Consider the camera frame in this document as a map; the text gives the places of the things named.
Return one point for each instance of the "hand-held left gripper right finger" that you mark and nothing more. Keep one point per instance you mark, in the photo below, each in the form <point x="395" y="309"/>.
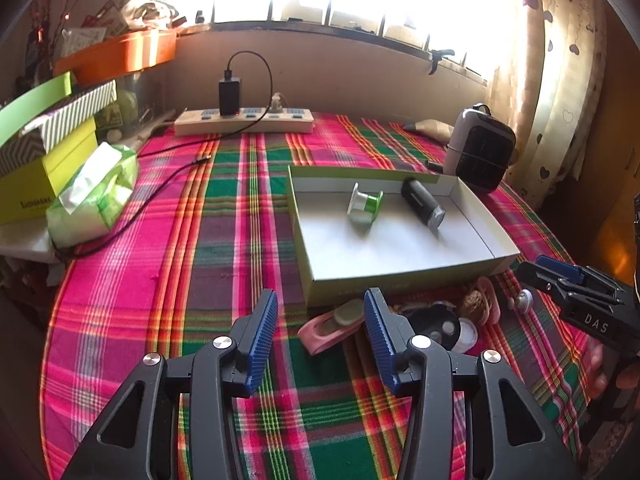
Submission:
<point x="380" y="335"/>

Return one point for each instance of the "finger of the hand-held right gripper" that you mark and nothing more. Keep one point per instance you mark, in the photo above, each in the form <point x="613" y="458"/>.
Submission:
<point x="560" y="266"/>
<point x="537" y="277"/>

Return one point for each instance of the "pink silicone clip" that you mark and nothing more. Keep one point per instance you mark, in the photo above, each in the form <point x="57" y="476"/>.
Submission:
<point x="320" y="335"/>

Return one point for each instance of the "black oval device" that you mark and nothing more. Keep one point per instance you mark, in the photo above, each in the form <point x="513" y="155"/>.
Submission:
<point x="432" y="327"/>

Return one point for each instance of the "white black space heater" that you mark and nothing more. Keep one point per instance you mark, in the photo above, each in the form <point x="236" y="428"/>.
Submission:
<point x="480" y="155"/>

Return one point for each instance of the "brown walnut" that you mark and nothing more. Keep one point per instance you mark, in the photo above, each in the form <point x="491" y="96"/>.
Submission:
<point x="475" y="306"/>

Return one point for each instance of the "black window clip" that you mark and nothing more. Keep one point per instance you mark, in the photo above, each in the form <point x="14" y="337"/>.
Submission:
<point x="435" y="60"/>

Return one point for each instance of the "white power strip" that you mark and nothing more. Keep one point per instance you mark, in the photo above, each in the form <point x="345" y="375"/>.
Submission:
<point x="200" y="124"/>

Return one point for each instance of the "grey striped box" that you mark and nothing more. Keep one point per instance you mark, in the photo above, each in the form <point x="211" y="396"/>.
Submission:
<point x="65" y="117"/>

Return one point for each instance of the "green thread spool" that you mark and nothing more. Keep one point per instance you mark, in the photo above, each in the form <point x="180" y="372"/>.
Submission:
<point x="365" y="202"/>

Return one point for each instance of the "brown paper cone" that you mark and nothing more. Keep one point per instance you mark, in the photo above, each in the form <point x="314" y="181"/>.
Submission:
<point x="435" y="130"/>

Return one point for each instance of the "pink loop hair clip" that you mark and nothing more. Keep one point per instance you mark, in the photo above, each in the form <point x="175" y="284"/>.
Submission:
<point x="490" y="300"/>

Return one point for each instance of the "small black plug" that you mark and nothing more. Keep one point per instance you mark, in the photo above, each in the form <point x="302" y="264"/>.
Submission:
<point x="434" y="165"/>

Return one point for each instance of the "white plug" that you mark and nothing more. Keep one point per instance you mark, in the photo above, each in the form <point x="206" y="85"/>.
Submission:
<point x="276" y="102"/>

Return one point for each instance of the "green tissue pack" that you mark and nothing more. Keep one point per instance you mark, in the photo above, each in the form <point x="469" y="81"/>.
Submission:
<point x="95" y="195"/>

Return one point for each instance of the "plaid tablecloth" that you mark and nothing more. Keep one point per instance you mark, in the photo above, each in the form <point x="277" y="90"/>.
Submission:
<point x="200" y="260"/>

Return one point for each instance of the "light green box lid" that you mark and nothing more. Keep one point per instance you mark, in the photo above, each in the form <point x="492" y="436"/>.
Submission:
<point x="30" y="105"/>

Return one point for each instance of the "heart print curtain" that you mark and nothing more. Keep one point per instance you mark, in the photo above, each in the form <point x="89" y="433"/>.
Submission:
<point x="555" y="85"/>

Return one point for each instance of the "orange tray with clutter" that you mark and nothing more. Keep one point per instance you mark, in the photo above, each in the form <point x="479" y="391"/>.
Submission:
<point x="140" y="12"/>

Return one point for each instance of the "person's right hand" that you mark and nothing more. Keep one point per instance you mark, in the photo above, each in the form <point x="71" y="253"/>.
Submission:
<point x="597" y="370"/>

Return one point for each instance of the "yellow-green cardboard box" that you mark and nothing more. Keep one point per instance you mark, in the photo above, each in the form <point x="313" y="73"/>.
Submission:
<point x="30" y="190"/>

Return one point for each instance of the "white plastic bag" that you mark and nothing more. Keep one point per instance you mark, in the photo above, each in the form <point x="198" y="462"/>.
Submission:
<point x="25" y="245"/>

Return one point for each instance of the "shallow green cardboard box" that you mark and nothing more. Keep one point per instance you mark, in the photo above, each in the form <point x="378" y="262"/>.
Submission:
<point x="400" y="250"/>

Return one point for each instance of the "black cylindrical device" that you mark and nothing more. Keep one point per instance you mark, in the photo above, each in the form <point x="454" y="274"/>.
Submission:
<point x="422" y="205"/>

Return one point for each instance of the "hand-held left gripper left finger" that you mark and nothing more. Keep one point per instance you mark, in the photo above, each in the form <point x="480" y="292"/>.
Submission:
<point x="260" y="340"/>

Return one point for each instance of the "black charger plug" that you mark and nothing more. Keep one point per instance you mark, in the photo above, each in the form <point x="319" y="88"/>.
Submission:
<point x="230" y="97"/>

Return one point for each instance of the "small clear plastic jar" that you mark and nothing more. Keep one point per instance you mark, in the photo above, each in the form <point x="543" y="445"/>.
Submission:
<point x="466" y="336"/>

